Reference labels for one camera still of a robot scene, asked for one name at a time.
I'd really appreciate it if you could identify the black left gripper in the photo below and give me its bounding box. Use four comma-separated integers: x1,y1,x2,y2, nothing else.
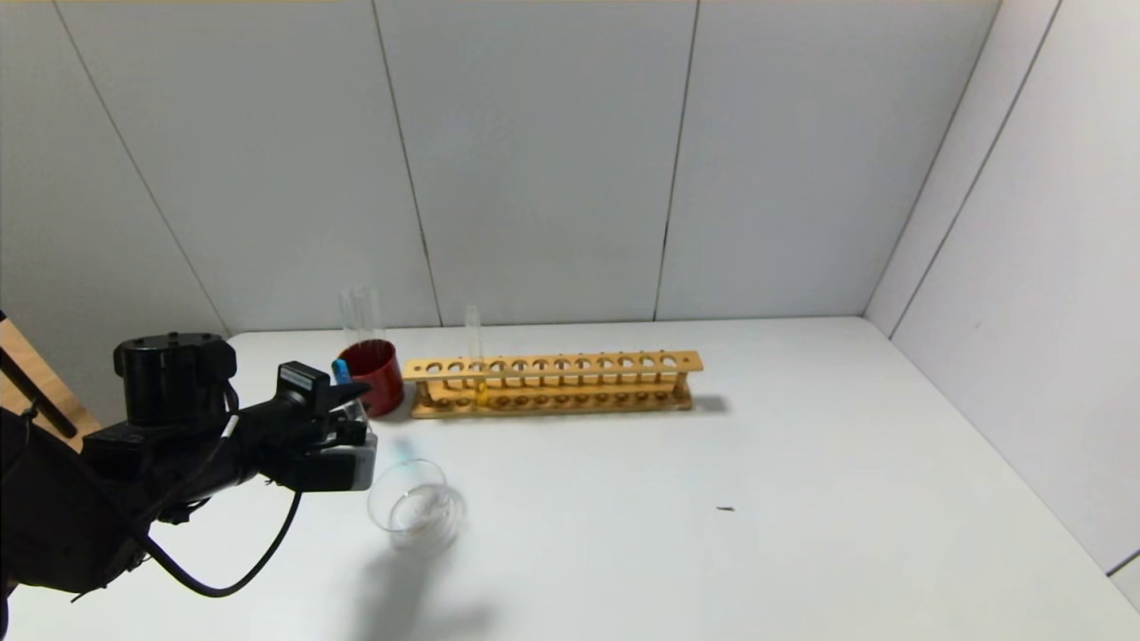
235,361,371,450

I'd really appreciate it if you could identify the test tube with yellow pigment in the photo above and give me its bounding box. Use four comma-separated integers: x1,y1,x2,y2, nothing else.
464,306,491,408

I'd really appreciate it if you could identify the wooden test tube rack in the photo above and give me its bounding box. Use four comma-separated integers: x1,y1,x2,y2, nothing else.
403,350,704,419

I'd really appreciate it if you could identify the dark red plastic cup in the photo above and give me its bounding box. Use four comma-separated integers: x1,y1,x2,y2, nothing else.
341,339,406,418

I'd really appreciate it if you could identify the clear glass dish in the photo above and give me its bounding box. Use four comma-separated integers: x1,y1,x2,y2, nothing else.
367,458,466,554

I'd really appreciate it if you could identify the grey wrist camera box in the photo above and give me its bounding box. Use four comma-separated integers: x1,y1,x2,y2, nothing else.
298,441,378,492

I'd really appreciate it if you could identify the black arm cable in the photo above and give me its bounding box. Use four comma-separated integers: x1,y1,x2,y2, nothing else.
134,485,304,598

